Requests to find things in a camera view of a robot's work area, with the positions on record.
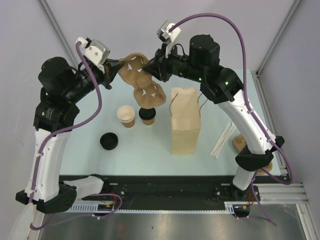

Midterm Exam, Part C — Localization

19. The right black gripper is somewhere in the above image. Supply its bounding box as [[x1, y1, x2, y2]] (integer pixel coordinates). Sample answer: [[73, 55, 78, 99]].
[[142, 41, 206, 83]]

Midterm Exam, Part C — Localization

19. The brown pulp cup carrier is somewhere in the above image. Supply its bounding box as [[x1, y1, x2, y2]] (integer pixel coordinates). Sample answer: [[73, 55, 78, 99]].
[[118, 52, 167, 109]]

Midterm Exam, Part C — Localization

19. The black plastic cup lid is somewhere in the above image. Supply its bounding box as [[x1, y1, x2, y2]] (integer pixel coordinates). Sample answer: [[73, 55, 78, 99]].
[[138, 108, 156, 121]]

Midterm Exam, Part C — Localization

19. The stack of brown paper cups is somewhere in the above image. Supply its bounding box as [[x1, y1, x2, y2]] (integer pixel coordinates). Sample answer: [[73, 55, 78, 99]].
[[116, 105, 136, 128]]

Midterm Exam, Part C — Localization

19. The brown paper takeout bag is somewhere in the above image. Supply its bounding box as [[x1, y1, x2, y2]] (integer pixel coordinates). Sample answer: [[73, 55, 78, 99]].
[[169, 87, 204, 156]]

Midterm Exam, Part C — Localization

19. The brown paper coffee cup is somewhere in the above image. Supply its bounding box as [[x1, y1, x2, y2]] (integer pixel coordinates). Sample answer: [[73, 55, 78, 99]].
[[141, 118, 155, 126]]

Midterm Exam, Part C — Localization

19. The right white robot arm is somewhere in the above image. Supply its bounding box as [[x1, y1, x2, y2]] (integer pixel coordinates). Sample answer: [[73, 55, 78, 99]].
[[142, 34, 285, 201]]

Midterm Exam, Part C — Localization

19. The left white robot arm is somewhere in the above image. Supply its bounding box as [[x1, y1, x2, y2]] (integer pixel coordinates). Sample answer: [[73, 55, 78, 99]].
[[15, 56, 111, 215]]

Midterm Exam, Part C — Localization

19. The stack of black lids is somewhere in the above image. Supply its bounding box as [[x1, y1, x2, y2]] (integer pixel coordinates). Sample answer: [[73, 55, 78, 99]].
[[99, 132, 119, 151]]

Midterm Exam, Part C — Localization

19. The white wrapped straw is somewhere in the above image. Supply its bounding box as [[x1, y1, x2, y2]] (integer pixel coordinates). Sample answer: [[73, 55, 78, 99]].
[[209, 122, 236, 157], [213, 123, 236, 160]]

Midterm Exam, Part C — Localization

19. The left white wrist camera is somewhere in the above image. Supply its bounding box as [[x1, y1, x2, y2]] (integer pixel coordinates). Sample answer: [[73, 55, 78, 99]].
[[77, 37, 111, 67]]

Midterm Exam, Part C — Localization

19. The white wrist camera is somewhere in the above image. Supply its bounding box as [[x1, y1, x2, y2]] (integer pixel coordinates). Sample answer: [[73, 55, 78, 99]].
[[156, 20, 181, 56], [77, 37, 111, 67]]

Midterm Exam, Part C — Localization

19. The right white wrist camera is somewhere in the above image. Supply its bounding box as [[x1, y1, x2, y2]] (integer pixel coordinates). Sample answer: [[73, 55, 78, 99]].
[[156, 20, 181, 56]]

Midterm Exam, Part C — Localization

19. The left aluminium frame post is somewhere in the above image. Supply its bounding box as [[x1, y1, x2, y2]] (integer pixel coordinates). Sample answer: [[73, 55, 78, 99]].
[[36, 0, 79, 68]]

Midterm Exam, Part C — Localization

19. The aluminium frame post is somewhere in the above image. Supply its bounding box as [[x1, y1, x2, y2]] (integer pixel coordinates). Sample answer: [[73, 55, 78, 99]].
[[36, 0, 79, 68], [257, 0, 305, 76]]

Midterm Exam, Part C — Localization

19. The right aluminium frame post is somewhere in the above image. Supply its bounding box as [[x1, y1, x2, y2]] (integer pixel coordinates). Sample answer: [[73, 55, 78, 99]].
[[257, 0, 305, 76]]

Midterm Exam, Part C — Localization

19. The white slotted cable duct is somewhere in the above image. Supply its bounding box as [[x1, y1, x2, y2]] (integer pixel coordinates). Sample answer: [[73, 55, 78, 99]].
[[67, 202, 115, 214]]

